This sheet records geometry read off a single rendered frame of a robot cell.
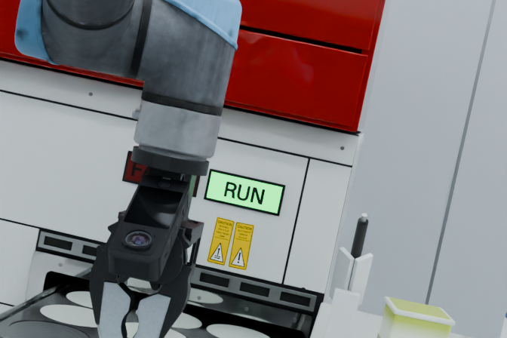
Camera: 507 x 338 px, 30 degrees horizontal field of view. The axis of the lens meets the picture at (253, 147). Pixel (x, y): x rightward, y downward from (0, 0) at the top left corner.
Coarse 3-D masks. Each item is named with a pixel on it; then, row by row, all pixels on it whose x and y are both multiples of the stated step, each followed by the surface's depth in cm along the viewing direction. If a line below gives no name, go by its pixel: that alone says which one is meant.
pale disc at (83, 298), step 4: (72, 292) 143; (76, 292) 143; (80, 292) 144; (84, 292) 144; (88, 292) 145; (68, 296) 140; (72, 296) 140; (76, 296) 141; (80, 296) 141; (84, 296) 142; (88, 296) 142; (72, 300) 138; (76, 300) 138; (80, 300) 139; (84, 300) 139; (88, 300) 140; (80, 304) 136; (84, 304) 137; (88, 304) 137
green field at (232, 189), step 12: (216, 180) 143; (228, 180) 143; (240, 180) 143; (252, 180) 143; (216, 192) 143; (228, 192) 143; (240, 192) 143; (252, 192) 143; (264, 192) 142; (276, 192) 142; (240, 204) 143; (252, 204) 143; (264, 204) 142; (276, 204) 142
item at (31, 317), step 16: (64, 288) 144; (80, 288) 146; (48, 304) 133; (64, 304) 135; (16, 320) 122; (32, 320) 123; (48, 320) 125; (128, 320) 133; (208, 320) 143; (224, 320) 145; (16, 336) 115; (32, 336) 116; (48, 336) 118; (64, 336) 119; (80, 336) 121; (96, 336) 122; (192, 336) 132; (208, 336) 133; (272, 336) 141
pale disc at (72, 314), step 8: (48, 312) 129; (56, 312) 129; (64, 312) 130; (72, 312) 131; (80, 312) 132; (88, 312) 133; (56, 320) 126; (64, 320) 127; (72, 320) 127; (80, 320) 128; (88, 320) 129
